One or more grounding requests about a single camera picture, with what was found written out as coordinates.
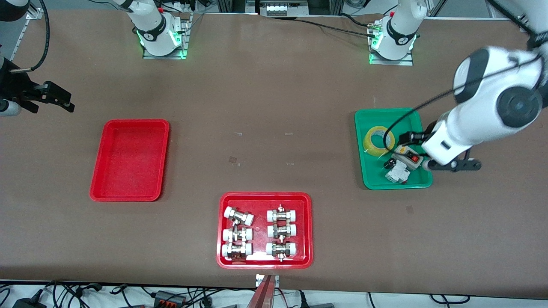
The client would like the yellow tape roll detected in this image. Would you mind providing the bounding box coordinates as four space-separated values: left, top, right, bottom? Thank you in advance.
363 125 396 157

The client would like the green plastic tray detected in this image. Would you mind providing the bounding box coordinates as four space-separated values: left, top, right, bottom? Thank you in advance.
354 108 433 190

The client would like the red plastic tray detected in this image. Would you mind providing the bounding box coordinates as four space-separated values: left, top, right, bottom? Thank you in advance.
89 119 170 202
216 192 313 270

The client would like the white circuit breaker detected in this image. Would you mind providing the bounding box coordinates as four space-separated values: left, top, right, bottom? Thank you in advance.
384 160 410 184

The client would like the white capped metal pipe fitting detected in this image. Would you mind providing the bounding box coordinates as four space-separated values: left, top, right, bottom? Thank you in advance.
222 227 253 242
221 242 253 261
267 223 298 239
267 204 298 223
223 206 255 226
266 240 298 261

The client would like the black power adapter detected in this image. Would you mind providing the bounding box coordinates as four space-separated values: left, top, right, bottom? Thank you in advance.
12 296 48 308

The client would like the reddish aluminium bar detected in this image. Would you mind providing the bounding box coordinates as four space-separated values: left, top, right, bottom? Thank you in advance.
246 275 275 308

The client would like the black connector box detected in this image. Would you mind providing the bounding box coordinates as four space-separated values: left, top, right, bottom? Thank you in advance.
153 290 185 307

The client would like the grey switch box red button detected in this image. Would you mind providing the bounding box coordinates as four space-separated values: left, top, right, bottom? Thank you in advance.
393 145 424 168

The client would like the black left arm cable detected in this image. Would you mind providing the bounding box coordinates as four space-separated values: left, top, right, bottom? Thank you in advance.
382 0 548 152

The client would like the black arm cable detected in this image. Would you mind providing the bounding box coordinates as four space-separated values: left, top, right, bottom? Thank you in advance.
9 0 51 73
382 0 548 152

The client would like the silver table frame profile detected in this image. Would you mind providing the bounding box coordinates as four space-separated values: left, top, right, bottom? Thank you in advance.
8 9 43 61

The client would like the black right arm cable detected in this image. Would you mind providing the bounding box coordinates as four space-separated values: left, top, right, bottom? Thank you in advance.
9 0 51 73

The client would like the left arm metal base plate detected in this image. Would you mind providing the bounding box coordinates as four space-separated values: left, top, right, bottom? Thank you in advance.
368 21 414 66

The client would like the long black table cable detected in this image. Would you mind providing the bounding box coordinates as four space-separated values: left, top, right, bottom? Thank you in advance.
295 18 376 37

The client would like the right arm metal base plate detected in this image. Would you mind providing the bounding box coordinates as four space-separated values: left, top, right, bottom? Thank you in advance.
143 13 190 59

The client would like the black looped floor cable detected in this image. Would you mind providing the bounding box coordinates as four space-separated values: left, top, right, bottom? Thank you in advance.
429 293 471 305

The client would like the white terminal block on rail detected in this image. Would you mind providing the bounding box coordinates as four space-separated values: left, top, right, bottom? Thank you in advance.
258 0 310 18

